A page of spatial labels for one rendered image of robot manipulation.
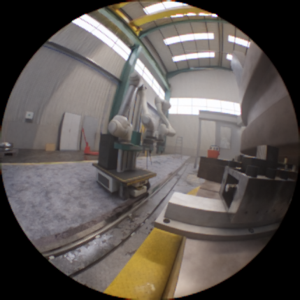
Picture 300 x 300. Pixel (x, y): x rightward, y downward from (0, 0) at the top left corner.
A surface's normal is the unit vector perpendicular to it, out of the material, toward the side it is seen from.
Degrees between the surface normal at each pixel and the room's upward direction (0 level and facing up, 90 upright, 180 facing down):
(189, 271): 0
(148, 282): 0
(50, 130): 90
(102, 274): 0
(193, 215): 72
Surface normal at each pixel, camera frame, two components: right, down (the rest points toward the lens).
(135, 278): 0.13, -0.99
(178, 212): -0.38, -0.33
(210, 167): -0.75, -0.07
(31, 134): 0.88, 0.13
